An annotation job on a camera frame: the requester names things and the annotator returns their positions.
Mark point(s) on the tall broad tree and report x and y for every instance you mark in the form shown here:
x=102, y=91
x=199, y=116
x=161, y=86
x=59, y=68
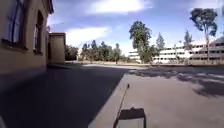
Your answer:
x=141, y=36

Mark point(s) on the small slender tree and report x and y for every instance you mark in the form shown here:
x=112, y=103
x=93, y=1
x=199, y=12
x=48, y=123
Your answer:
x=188, y=41
x=160, y=41

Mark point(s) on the robot's own part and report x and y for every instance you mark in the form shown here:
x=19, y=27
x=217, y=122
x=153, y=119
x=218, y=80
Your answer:
x=132, y=123

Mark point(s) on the tan building with arched windows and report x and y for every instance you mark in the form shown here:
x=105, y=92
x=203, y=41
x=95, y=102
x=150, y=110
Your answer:
x=20, y=58

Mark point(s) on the grey asphalt path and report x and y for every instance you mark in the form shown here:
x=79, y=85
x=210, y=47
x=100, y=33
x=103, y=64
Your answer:
x=63, y=96

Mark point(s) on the tall thin-trunked tree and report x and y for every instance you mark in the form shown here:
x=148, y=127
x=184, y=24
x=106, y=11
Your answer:
x=204, y=20

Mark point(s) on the small tan flat-roofed building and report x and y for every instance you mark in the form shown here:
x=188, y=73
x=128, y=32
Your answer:
x=58, y=48

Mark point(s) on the grey paving stone strip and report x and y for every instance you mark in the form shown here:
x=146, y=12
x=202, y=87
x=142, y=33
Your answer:
x=110, y=108

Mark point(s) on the grey asphalt road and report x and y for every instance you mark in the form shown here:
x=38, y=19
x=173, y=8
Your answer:
x=180, y=106

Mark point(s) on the long white building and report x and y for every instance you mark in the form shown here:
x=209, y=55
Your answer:
x=173, y=53

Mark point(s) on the row of dark trees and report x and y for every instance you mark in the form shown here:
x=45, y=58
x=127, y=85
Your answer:
x=100, y=53

